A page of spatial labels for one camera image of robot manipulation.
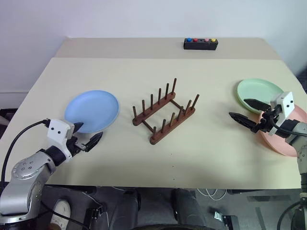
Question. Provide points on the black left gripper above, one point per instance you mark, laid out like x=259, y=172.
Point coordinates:
x=75, y=146

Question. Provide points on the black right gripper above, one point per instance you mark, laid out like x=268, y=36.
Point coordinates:
x=269, y=121

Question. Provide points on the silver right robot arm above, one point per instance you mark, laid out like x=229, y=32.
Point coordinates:
x=301, y=143

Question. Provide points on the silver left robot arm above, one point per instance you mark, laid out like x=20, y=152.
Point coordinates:
x=24, y=177

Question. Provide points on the wooden dish rack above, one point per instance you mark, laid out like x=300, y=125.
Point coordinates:
x=157, y=107

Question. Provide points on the green plate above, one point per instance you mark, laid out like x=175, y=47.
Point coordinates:
x=259, y=89

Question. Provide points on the blue plate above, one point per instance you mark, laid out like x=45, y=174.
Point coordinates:
x=93, y=110

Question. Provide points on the pink plate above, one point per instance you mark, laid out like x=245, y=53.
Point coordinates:
x=279, y=146

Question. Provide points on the white shoe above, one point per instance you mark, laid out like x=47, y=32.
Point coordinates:
x=61, y=212

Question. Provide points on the black button box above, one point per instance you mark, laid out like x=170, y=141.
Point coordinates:
x=200, y=46

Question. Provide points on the dark grey rounded leg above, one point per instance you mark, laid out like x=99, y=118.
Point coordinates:
x=185, y=206
x=126, y=208

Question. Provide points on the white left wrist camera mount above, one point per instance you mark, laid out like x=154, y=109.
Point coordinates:
x=58, y=131

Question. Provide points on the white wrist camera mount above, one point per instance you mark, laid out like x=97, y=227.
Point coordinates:
x=285, y=103
x=58, y=131

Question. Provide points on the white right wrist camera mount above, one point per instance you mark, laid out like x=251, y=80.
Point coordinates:
x=285, y=103

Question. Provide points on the black clamp bracket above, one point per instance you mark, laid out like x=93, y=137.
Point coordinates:
x=96, y=214

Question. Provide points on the metal caster bracket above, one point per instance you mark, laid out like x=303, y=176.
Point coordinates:
x=224, y=218

